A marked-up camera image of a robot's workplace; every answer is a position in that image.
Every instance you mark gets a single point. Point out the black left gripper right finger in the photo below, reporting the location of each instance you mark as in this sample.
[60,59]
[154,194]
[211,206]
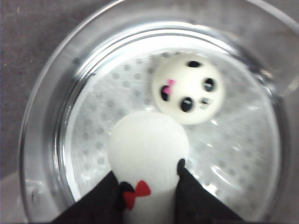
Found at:
[195,205]

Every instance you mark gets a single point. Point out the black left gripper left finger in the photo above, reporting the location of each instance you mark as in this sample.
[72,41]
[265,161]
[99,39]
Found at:
[100,206]

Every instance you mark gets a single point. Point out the white panda bun red bow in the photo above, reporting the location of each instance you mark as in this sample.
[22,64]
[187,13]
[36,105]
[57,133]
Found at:
[145,152]

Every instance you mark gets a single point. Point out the white panda bun pink bow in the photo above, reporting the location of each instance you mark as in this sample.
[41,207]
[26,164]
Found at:
[189,88]

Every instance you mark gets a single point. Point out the stainless steel steamer pot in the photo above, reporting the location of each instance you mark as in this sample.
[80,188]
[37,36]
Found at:
[247,155]

